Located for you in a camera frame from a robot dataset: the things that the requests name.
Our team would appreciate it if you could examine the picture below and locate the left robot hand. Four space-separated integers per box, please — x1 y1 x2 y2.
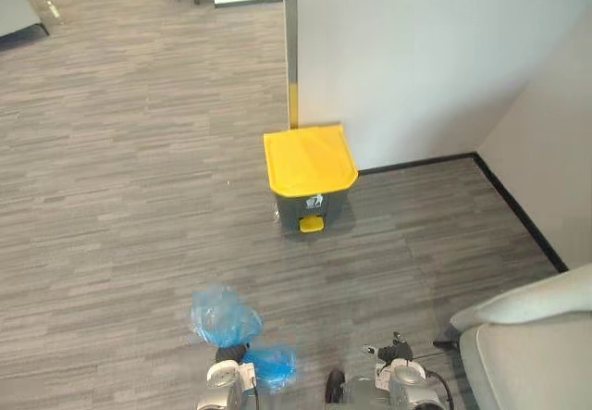
215 343 252 365

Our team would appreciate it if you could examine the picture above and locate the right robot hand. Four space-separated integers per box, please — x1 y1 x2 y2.
363 331 415 367

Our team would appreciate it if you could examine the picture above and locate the blue plastic rubbish bag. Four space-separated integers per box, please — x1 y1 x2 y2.
186 283 298 395

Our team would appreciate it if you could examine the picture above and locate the grey trash can yellow lid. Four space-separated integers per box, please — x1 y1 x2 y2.
263 123 360 235

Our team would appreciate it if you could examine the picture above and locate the silver robot body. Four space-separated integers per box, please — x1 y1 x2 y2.
325 368 394 410

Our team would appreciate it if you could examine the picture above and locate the light grey sofa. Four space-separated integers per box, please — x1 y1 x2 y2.
432 264 592 410

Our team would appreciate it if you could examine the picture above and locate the light grey armchair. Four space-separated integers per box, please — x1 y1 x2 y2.
0 0 51 41

